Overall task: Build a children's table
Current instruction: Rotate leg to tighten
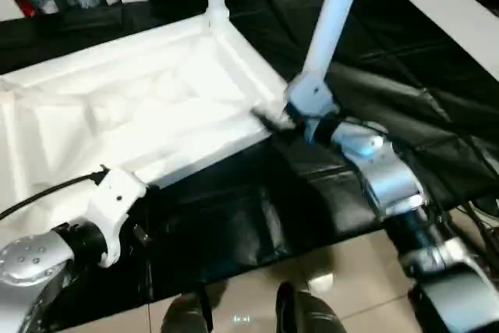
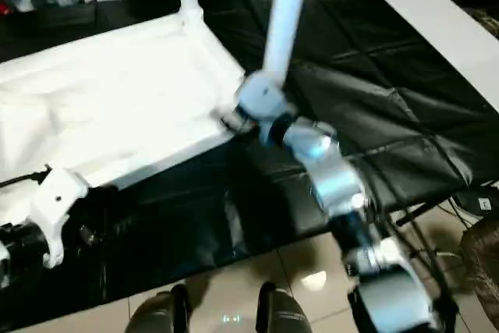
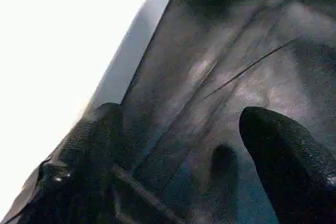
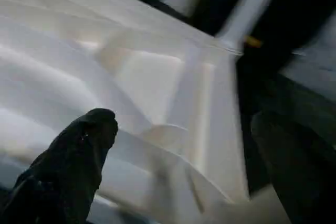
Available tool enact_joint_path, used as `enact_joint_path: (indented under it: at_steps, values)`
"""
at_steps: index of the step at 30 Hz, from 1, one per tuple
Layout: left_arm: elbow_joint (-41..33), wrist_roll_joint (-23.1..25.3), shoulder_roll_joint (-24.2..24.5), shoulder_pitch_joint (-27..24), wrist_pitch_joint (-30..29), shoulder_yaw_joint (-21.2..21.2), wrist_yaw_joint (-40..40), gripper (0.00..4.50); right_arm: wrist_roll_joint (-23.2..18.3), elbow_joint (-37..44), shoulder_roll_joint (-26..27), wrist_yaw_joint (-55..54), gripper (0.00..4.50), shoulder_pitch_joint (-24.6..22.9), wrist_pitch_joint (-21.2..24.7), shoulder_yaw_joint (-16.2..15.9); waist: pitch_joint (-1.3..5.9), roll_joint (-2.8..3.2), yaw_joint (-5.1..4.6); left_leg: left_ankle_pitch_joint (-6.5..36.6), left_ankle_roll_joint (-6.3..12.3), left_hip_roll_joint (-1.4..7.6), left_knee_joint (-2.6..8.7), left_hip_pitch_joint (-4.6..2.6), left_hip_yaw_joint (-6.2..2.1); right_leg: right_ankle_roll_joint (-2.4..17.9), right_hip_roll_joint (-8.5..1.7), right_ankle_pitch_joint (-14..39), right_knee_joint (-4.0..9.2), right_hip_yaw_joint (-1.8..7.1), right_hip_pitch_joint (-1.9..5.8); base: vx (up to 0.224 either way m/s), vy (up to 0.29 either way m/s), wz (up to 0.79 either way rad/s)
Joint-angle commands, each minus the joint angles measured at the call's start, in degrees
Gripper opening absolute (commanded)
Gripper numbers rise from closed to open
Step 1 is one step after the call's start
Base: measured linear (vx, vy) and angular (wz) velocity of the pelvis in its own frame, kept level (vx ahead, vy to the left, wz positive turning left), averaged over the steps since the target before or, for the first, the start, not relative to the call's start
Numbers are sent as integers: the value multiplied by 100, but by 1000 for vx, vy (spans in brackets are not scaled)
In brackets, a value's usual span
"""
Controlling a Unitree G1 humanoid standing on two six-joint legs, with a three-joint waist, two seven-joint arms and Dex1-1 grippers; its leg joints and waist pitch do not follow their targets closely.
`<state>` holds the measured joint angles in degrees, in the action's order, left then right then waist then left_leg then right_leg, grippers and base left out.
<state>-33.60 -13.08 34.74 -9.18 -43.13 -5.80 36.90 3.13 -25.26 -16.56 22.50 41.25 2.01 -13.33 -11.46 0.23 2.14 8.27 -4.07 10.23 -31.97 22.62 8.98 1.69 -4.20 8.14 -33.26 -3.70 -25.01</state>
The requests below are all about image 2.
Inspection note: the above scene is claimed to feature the right robot leg dark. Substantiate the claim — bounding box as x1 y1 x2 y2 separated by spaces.
255 282 313 333

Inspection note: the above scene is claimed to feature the left robot leg dark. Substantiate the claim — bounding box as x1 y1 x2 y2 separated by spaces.
128 284 193 333

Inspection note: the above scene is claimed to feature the black work mat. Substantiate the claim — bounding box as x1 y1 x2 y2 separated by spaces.
0 0 499 330

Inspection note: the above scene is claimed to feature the white plastic table top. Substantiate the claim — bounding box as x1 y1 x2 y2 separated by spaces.
0 8 250 228

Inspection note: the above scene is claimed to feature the dark round woven basket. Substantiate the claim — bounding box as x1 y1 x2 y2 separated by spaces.
459 218 499 313

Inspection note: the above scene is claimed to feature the black table frame leg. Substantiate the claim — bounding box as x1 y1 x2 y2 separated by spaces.
395 180 499 228

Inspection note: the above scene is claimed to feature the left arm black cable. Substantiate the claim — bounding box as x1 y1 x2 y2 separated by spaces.
0 168 51 190

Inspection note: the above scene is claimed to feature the white flat board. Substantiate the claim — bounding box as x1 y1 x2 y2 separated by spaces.
356 0 499 112

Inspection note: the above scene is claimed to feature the robot leg dark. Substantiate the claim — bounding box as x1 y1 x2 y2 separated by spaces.
255 282 313 333
128 284 193 333

